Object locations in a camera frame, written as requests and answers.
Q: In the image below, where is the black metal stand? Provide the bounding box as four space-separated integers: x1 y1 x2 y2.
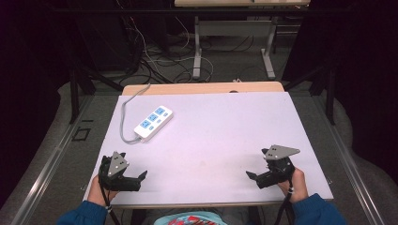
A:
69 60 125 125
283 64 337 126

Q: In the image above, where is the tangle of black floor cables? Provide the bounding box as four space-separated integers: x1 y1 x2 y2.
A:
116 15 255 85

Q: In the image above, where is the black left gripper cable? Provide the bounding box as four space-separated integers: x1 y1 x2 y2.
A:
98 167 122 225

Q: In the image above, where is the white floor cable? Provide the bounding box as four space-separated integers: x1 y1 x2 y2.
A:
128 15 214 83

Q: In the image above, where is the person's left hand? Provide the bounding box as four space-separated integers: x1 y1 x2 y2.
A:
87 174 118 207

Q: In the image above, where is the black curtain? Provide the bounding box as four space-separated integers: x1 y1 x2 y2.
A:
0 0 76 209
281 0 398 186

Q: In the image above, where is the grey power strip cable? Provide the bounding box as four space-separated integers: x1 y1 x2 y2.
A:
119 83 151 145

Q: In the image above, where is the grey metal frame table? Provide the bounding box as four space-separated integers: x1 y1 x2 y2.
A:
174 0 312 81

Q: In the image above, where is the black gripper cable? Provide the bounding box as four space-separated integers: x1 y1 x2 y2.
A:
98 167 122 225
274 177 296 225

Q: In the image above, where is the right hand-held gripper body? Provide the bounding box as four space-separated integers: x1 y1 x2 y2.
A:
264 144 300 184

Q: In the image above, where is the aluminium floor rail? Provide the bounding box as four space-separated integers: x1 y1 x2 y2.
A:
10 95 95 225
313 95 387 225

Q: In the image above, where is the person's patterned light blue clothing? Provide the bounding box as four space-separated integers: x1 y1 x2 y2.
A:
153 210 228 225

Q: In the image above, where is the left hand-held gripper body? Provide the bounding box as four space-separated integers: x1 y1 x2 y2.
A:
98 151 130 191

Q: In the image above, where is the white board table cover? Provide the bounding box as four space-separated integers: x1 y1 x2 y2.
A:
83 91 334 207

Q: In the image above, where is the white power strip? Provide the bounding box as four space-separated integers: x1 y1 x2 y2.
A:
133 105 174 142

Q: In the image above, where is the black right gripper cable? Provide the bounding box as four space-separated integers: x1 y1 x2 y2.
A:
274 177 296 225

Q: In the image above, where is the person's right hand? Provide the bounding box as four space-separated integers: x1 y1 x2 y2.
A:
277 168 309 204

